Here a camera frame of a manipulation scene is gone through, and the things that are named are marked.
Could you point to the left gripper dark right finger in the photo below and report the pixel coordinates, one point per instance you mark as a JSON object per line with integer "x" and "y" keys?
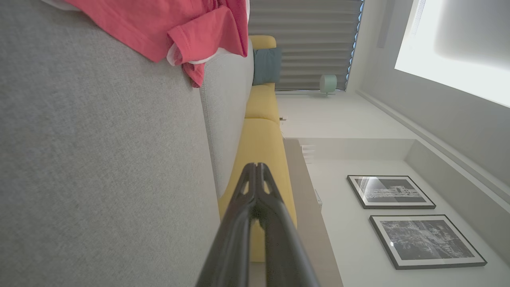
{"x": 283, "y": 251}

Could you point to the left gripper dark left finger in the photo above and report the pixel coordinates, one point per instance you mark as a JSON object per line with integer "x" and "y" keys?
{"x": 231, "y": 247}

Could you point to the red shorts white trim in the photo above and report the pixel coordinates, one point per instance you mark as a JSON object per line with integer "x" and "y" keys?
{"x": 215, "y": 32}

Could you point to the red basketball jersey white sleeves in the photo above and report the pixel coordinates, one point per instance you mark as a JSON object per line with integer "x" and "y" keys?
{"x": 119, "y": 20}

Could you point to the yellow sofa backrest cushion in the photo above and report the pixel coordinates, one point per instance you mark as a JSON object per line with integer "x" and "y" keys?
{"x": 262, "y": 103}
{"x": 263, "y": 42}
{"x": 261, "y": 151}

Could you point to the black framed monochrome picture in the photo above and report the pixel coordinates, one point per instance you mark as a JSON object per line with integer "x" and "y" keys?
{"x": 388, "y": 191}
{"x": 426, "y": 241}

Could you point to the grey sofa seat cushion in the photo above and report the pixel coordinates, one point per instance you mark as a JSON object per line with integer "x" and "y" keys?
{"x": 229, "y": 119}

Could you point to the mint green lamp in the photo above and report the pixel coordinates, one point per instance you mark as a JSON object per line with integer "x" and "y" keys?
{"x": 328, "y": 83}

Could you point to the teal throw pillow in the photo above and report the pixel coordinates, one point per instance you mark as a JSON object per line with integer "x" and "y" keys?
{"x": 266, "y": 65}

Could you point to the grey pleated curtain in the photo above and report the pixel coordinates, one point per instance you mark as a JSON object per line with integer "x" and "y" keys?
{"x": 310, "y": 40}

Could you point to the beige wooden half wall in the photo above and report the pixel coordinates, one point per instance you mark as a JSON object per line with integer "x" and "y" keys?
{"x": 314, "y": 239}

